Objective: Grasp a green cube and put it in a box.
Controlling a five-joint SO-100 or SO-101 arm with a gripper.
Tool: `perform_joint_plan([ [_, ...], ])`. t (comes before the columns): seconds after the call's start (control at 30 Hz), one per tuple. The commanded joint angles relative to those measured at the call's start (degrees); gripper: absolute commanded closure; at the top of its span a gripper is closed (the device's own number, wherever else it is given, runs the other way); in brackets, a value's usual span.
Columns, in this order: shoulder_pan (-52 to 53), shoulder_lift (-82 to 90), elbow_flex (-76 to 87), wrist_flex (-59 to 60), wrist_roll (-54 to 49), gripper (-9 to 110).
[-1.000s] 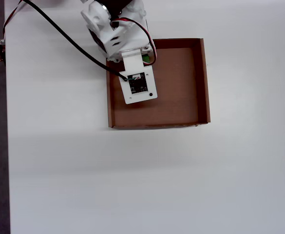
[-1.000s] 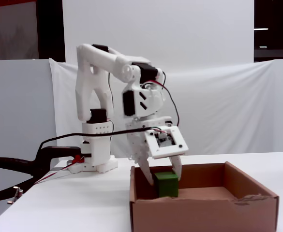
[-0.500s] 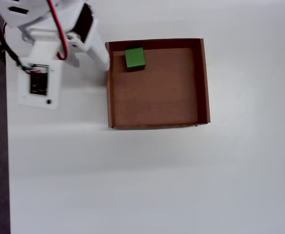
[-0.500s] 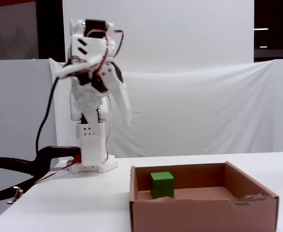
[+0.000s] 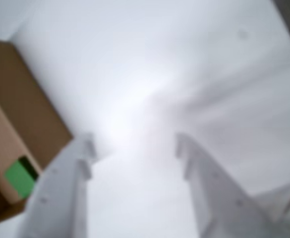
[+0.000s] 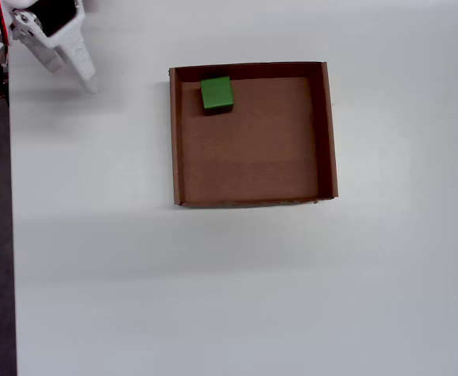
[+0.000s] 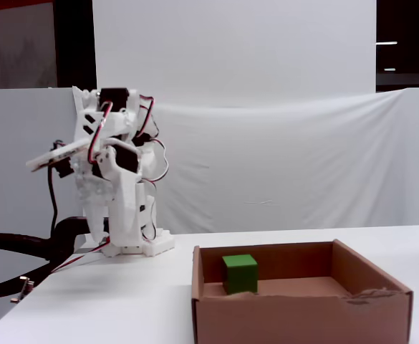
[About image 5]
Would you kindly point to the brown cardboard box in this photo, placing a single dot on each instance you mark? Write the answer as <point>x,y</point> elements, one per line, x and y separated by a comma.
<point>23,104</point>

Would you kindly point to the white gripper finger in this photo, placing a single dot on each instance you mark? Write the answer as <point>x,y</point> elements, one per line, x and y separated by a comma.
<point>216,205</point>
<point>60,198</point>

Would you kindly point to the green cube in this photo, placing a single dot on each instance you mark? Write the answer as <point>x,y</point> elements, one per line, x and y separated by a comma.
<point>18,179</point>

